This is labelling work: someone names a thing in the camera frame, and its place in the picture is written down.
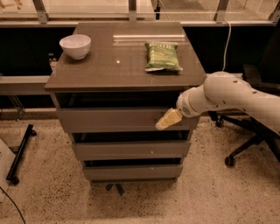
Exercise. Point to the green chip bag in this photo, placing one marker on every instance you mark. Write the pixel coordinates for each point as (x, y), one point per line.
(162, 56)

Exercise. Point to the white ceramic bowl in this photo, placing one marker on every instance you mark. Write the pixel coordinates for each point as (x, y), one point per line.
(76, 46)

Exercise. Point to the black office chair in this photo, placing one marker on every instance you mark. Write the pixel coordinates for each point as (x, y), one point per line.
(264, 77)

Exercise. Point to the black wheeled stand base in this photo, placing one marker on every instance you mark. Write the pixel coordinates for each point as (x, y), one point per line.
(11, 176)

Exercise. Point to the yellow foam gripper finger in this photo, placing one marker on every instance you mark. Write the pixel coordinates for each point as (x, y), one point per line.
(171, 117)

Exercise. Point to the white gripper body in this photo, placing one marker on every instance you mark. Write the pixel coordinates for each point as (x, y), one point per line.
(184, 107)

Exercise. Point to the white board on floor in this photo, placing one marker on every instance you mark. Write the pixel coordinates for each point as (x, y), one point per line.
(6, 159)

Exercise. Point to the grey drawer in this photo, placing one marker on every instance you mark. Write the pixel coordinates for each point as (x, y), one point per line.
(130, 150)
(134, 172)
(91, 120)

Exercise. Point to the grey middle drawer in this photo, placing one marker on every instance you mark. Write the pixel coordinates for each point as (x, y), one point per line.
(130, 150)

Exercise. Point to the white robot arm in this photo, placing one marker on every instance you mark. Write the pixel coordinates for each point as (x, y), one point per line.
(222, 90)

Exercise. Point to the grey drawer cabinet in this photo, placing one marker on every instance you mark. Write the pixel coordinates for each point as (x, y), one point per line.
(113, 75)

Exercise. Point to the grey top drawer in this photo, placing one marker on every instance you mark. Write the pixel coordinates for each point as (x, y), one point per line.
(91, 120)

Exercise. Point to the grey bottom drawer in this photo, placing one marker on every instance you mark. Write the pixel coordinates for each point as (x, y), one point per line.
(134, 172)

